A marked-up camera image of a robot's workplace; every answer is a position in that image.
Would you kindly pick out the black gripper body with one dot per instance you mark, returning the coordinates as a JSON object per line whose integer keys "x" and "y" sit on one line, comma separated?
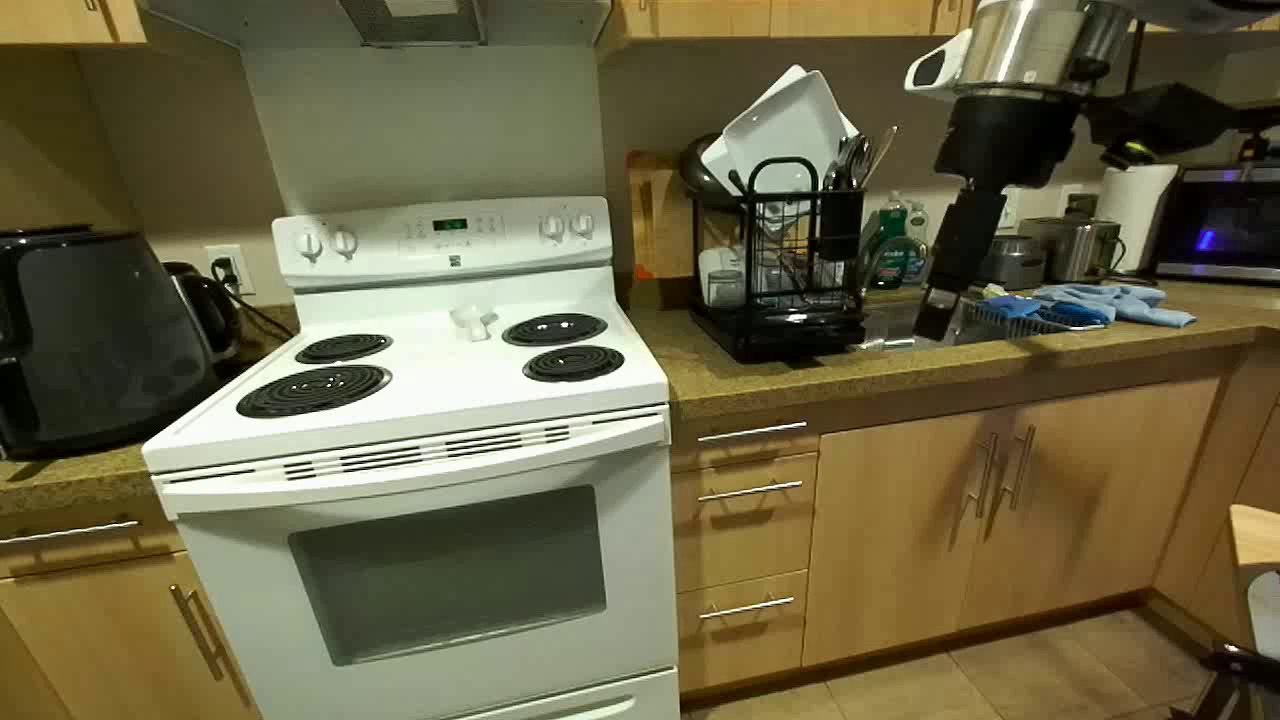
{"x": 1006, "y": 141}

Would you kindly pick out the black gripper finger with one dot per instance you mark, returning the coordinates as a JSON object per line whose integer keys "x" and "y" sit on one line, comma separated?
{"x": 963, "y": 263}

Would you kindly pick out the wooden drawer with white liner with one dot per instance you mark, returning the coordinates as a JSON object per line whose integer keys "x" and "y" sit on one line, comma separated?
{"x": 744, "y": 460}

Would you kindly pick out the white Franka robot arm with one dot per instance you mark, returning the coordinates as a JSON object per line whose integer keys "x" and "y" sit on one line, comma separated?
{"x": 1025, "y": 45}

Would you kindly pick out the wide wooden drawer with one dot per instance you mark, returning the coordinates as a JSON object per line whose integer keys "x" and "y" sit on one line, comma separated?
{"x": 82, "y": 547}

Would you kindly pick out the small stainless steel pot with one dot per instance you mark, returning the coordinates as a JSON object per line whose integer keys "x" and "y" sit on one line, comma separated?
{"x": 1018, "y": 263}

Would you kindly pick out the green dish soap bottle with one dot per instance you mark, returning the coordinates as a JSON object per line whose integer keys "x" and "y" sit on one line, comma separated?
{"x": 890, "y": 245}

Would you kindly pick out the stainless steel sink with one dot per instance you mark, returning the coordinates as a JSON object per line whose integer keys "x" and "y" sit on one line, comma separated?
{"x": 884, "y": 322}

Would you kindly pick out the thin wooden stick utensil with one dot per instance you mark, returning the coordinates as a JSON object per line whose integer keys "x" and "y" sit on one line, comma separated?
{"x": 882, "y": 153}

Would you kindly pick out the tall stainless steel pot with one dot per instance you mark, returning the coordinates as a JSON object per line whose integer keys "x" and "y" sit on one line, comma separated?
{"x": 1088, "y": 248}

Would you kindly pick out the blue cloth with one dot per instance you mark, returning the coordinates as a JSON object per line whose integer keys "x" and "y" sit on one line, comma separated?
{"x": 1084, "y": 307}

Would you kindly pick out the white paper towel roll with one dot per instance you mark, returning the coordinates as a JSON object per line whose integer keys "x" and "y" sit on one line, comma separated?
{"x": 1143, "y": 215}

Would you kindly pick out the white square plate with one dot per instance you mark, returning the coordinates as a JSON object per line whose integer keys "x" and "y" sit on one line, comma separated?
{"x": 787, "y": 132}
{"x": 752, "y": 109}

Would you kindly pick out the black toaster oven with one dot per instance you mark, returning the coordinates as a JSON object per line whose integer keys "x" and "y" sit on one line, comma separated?
{"x": 1222, "y": 227}

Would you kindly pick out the clear glass cup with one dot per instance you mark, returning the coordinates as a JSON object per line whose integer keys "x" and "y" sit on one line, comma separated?
{"x": 724, "y": 277}

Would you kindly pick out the wooden cabinet door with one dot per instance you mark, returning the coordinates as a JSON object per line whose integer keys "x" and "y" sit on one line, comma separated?
{"x": 895, "y": 533}
{"x": 1106, "y": 493}
{"x": 107, "y": 643}

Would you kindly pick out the wooden cutting board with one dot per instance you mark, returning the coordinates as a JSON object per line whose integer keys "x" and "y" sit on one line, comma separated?
{"x": 653, "y": 222}

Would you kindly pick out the narrow wooden cabinet panel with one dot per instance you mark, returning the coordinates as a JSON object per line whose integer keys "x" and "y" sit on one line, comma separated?
{"x": 1227, "y": 442}

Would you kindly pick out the light wooden chair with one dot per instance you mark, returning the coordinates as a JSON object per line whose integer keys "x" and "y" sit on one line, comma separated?
{"x": 1256, "y": 533}

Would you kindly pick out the small black coil burner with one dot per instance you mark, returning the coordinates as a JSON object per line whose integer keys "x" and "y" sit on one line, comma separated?
{"x": 340, "y": 350}
{"x": 575, "y": 363}

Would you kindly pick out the large black coil burner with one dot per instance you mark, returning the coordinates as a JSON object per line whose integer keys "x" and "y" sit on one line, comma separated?
{"x": 313, "y": 391}
{"x": 552, "y": 328}

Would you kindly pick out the small clear glass shaker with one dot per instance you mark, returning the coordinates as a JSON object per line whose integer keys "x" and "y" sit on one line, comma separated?
{"x": 472, "y": 322}

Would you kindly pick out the white electric stove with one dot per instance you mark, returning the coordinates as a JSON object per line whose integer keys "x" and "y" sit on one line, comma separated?
{"x": 400, "y": 401}

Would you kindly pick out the range hood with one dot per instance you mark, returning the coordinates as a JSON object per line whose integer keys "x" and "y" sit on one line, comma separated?
{"x": 264, "y": 23}

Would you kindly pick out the black electric kettle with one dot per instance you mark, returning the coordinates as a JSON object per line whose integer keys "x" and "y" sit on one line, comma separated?
{"x": 206, "y": 312}

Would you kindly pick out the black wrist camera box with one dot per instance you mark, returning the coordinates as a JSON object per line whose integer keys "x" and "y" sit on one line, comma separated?
{"x": 1172, "y": 116}

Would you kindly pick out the long wooden wall cabinet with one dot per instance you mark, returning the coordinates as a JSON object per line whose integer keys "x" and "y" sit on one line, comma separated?
{"x": 744, "y": 12}

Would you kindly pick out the white wall outlet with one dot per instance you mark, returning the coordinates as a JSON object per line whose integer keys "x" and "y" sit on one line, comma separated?
{"x": 227, "y": 271}

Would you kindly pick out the short wooden wall cabinet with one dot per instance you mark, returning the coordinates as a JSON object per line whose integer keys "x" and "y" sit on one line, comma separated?
{"x": 53, "y": 16}

